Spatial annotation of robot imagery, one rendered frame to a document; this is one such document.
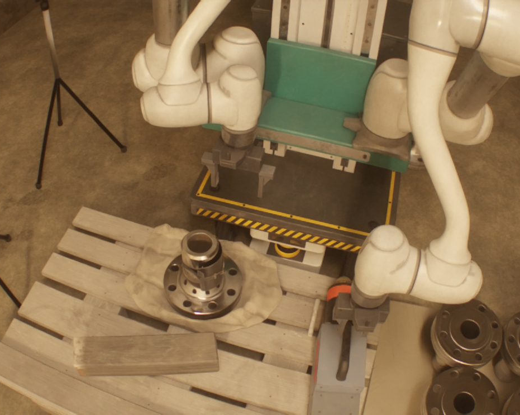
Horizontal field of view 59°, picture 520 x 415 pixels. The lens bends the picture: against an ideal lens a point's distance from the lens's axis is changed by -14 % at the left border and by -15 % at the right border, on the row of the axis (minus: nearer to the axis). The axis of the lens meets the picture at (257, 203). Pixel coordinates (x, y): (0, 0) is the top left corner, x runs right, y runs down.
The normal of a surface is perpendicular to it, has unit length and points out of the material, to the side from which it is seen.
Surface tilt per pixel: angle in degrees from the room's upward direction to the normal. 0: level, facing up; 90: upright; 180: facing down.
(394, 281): 82
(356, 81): 90
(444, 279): 59
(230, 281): 0
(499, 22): 65
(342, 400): 0
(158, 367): 90
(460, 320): 0
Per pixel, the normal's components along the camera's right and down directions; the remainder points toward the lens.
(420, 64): -0.69, 0.40
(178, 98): 0.12, 0.32
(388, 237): -0.01, -0.64
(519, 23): -0.21, 0.22
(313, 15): -0.27, 0.70
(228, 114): 0.06, 0.72
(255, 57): 0.70, 0.33
